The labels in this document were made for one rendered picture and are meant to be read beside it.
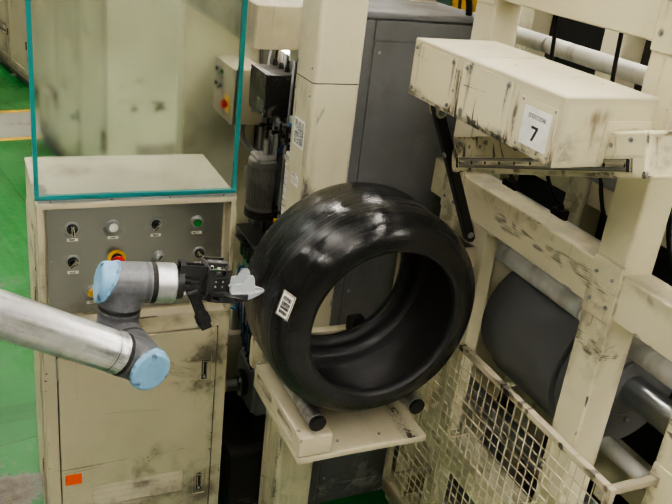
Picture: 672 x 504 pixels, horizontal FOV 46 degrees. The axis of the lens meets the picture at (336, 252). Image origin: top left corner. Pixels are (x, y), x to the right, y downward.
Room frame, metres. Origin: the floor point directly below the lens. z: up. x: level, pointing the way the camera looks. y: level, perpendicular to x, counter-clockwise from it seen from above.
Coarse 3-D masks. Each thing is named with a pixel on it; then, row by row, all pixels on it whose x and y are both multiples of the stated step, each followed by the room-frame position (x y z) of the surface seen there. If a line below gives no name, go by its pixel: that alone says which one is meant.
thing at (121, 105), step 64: (64, 0) 1.97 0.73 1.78; (128, 0) 2.04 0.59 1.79; (192, 0) 2.11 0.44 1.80; (64, 64) 1.97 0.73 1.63; (128, 64) 2.04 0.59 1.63; (192, 64) 2.12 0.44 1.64; (64, 128) 1.97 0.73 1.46; (128, 128) 2.04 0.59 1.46; (192, 128) 2.12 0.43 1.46; (64, 192) 1.97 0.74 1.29; (128, 192) 2.04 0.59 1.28; (192, 192) 2.11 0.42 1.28
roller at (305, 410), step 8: (288, 392) 1.75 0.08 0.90; (296, 400) 1.70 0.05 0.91; (304, 400) 1.68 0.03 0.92; (304, 408) 1.66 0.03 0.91; (312, 408) 1.65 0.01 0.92; (304, 416) 1.64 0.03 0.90; (312, 416) 1.62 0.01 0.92; (320, 416) 1.62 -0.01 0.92; (312, 424) 1.61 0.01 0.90; (320, 424) 1.62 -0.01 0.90
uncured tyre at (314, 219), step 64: (320, 192) 1.82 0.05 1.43; (384, 192) 1.83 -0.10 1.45; (256, 256) 1.75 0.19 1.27; (320, 256) 1.61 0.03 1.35; (448, 256) 1.74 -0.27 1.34; (256, 320) 1.66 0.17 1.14; (384, 320) 1.98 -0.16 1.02; (448, 320) 1.77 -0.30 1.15; (320, 384) 1.60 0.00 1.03; (384, 384) 1.80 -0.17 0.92
